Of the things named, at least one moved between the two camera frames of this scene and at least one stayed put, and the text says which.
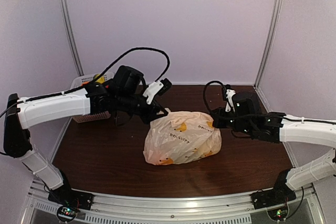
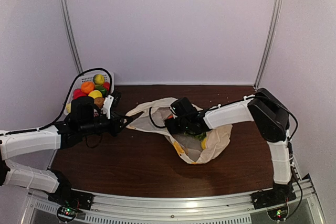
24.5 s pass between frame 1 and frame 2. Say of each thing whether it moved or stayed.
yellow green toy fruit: stayed
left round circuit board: stayed
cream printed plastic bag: moved
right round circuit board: stayed
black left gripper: moved
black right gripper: moved
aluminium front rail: stayed
